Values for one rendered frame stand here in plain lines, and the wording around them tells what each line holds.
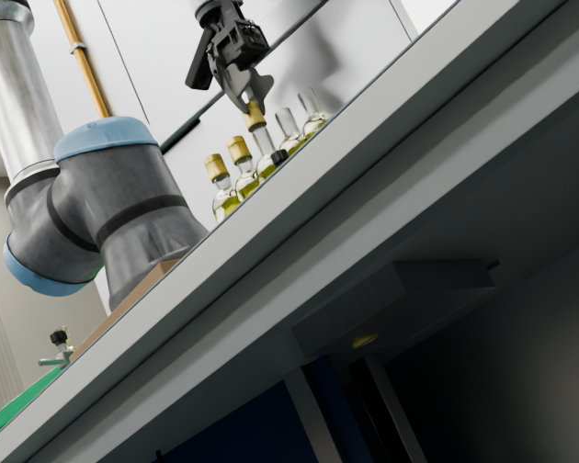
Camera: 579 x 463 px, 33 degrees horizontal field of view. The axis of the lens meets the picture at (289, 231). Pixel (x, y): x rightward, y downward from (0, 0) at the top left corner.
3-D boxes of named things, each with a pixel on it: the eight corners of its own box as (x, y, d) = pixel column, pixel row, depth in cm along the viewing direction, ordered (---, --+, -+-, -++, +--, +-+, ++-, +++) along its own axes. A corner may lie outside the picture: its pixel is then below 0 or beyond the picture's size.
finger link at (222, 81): (222, 84, 169) (210, 44, 173) (217, 89, 170) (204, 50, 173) (243, 91, 172) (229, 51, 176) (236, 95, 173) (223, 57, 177)
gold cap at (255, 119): (271, 122, 172) (261, 101, 173) (257, 120, 169) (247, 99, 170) (257, 133, 173) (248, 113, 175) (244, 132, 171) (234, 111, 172)
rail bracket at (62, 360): (93, 394, 177) (69, 327, 181) (59, 399, 171) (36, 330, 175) (80, 403, 179) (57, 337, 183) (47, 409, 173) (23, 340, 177)
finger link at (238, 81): (253, 94, 165) (238, 50, 169) (230, 114, 168) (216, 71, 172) (266, 97, 167) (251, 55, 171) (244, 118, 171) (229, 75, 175)
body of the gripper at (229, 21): (244, 46, 168) (218, -10, 172) (212, 75, 173) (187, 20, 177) (273, 52, 174) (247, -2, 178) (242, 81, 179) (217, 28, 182)
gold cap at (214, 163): (209, 179, 175) (200, 159, 176) (214, 186, 178) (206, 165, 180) (227, 171, 175) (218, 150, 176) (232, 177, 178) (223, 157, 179)
